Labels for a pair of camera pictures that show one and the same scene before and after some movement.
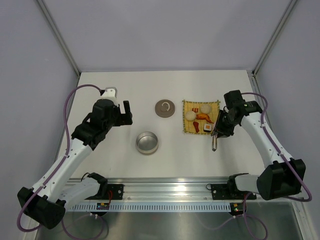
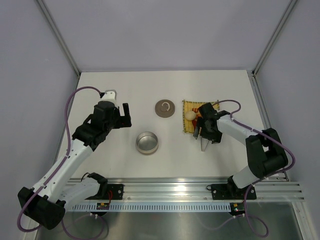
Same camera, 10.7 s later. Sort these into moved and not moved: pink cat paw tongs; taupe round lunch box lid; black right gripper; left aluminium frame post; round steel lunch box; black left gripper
Moved: black right gripper; pink cat paw tongs
Not moved: left aluminium frame post; black left gripper; round steel lunch box; taupe round lunch box lid
